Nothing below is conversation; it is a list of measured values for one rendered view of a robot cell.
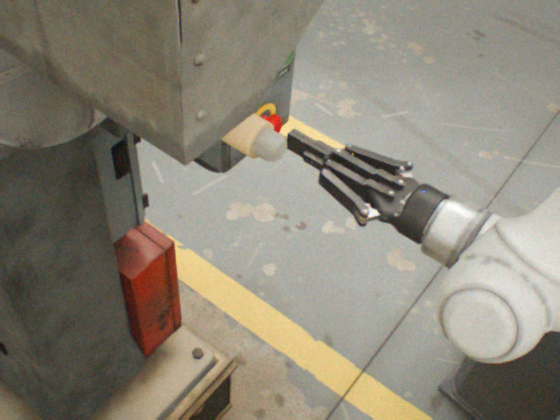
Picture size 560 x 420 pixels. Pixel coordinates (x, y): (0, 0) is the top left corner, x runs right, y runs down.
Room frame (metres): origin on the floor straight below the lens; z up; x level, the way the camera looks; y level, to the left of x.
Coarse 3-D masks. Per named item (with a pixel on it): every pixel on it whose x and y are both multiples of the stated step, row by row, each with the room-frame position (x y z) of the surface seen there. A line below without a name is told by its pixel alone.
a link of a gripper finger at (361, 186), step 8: (328, 160) 0.64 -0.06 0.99; (336, 168) 0.62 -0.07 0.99; (344, 168) 0.63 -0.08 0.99; (344, 176) 0.61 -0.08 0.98; (352, 176) 0.61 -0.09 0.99; (360, 176) 0.61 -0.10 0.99; (352, 184) 0.61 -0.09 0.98; (360, 184) 0.60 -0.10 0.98; (368, 184) 0.59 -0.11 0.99; (376, 184) 0.60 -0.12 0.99; (360, 192) 0.60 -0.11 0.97; (368, 192) 0.60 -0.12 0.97; (384, 192) 0.58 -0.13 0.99; (392, 192) 0.58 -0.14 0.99
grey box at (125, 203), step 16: (96, 128) 0.72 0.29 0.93; (96, 144) 0.70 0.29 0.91; (112, 144) 0.73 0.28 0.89; (128, 144) 0.75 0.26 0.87; (96, 160) 0.70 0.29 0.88; (112, 160) 0.72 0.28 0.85; (128, 160) 0.75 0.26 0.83; (112, 176) 0.72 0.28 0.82; (128, 176) 0.74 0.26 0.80; (112, 192) 0.71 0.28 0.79; (128, 192) 0.74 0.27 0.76; (112, 208) 0.71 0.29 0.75; (128, 208) 0.73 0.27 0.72; (144, 208) 0.76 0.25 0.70; (112, 224) 0.70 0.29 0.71; (128, 224) 0.73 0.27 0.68; (112, 240) 0.70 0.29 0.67
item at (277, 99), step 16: (288, 64) 0.76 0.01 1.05; (288, 80) 0.77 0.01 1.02; (272, 96) 0.73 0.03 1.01; (288, 96) 0.77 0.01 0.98; (256, 112) 0.70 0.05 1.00; (272, 112) 0.73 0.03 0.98; (288, 112) 0.77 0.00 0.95; (224, 144) 0.65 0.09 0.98; (208, 160) 0.67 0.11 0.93; (224, 160) 0.65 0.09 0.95; (240, 160) 0.68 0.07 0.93
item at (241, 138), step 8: (248, 120) 0.39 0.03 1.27; (256, 120) 0.39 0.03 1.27; (264, 120) 0.39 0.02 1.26; (240, 128) 0.38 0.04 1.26; (248, 128) 0.38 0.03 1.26; (256, 128) 0.38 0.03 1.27; (264, 128) 0.38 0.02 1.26; (272, 128) 0.39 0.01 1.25; (224, 136) 0.38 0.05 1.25; (232, 136) 0.38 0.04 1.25; (240, 136) 0.37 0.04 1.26; (248, 136) 0.37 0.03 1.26; (256, 136) 0.37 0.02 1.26; (232, 144) 0.38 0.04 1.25; (240, 144) 0.37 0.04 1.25; (248, 144) 0.37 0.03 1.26; (248, 152) 0.37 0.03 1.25
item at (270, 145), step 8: (264, 136) 0.37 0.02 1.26; (272, 136) 0.37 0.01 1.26; (280, 136) 0.38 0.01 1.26; (256, 144) 0.37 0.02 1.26; (264, 144) 0.37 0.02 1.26; (272, 144) 0.37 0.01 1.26; (280, 144) 0.37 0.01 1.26; (256, 152) 0.37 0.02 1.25; (264, 152) 0.36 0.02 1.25; (272, 152) 0.36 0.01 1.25; (280, 152) 0.37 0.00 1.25; (272, 160) 0.36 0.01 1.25
